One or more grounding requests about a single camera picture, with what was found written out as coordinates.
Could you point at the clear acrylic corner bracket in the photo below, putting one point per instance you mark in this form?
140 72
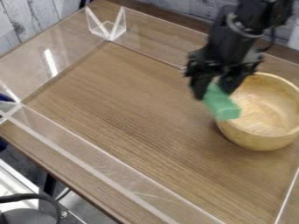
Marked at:
106 30

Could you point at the light wooden bowl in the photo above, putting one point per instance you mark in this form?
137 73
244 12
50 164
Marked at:
267 126

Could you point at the blue object at left edge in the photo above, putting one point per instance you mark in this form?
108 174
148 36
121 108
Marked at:
5 98

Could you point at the clear acrylic front wall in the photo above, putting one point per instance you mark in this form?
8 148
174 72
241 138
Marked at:
130 139

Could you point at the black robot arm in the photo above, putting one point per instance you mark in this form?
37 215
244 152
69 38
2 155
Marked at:
276 11

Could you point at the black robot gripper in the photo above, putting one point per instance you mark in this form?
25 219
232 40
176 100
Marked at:
228 55

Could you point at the green rectangular block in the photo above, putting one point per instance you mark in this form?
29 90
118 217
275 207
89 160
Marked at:
223 108

